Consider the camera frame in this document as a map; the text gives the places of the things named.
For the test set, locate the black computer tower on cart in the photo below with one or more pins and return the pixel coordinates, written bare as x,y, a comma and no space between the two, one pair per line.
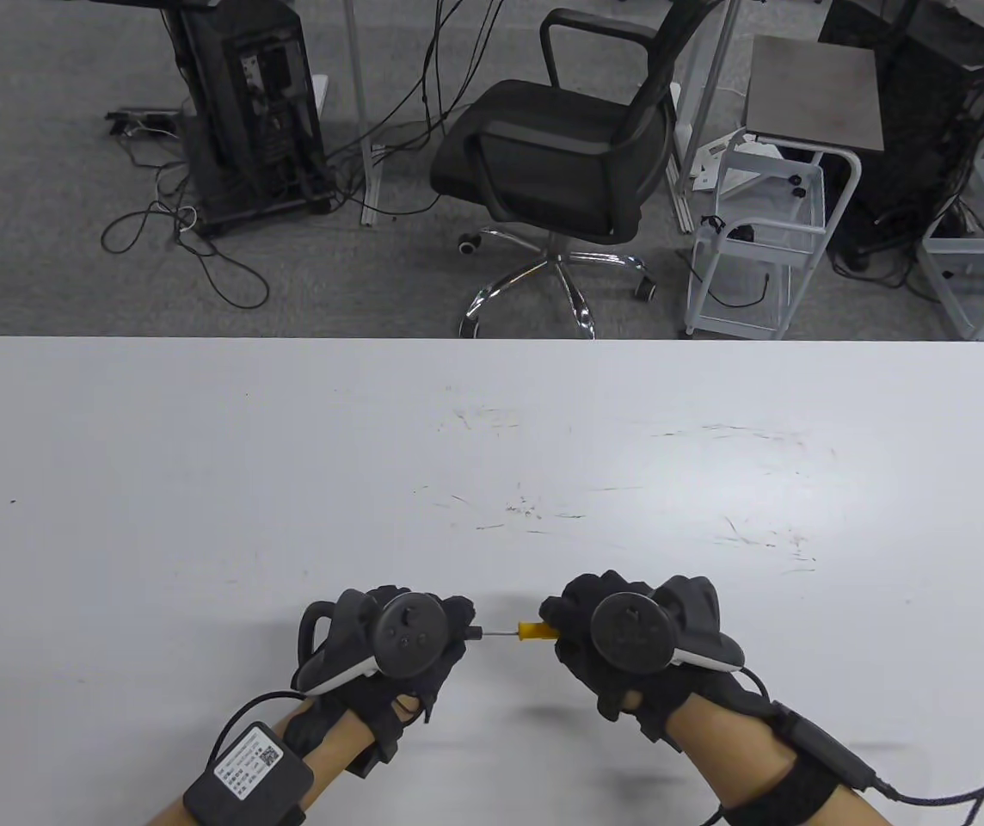
251,112

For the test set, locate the black power strip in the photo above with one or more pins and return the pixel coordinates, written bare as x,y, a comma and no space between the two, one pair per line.
141,120

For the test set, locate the person's right hand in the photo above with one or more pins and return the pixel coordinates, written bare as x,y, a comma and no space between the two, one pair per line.
617,690

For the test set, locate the black wrist box with label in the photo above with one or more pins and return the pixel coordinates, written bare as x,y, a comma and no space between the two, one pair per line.
247,779

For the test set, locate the black white hand controller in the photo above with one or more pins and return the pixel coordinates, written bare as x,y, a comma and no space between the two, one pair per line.
630,628
406,632

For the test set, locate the person's left hand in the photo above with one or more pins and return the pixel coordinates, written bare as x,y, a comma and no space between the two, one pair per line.
425,681

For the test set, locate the black office chair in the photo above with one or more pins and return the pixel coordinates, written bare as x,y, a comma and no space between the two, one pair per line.
561,146

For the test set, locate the brown top side table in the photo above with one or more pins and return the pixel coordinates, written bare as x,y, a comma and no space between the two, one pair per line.
814,90

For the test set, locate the white metal table leg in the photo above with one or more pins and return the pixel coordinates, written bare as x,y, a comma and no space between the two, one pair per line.
372,172

